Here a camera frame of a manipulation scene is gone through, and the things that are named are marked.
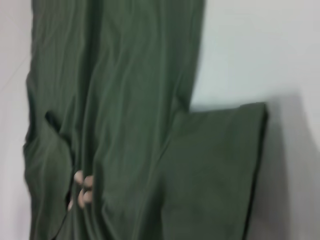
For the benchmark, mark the dark green printed t-shirt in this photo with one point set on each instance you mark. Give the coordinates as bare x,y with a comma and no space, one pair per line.
125,112

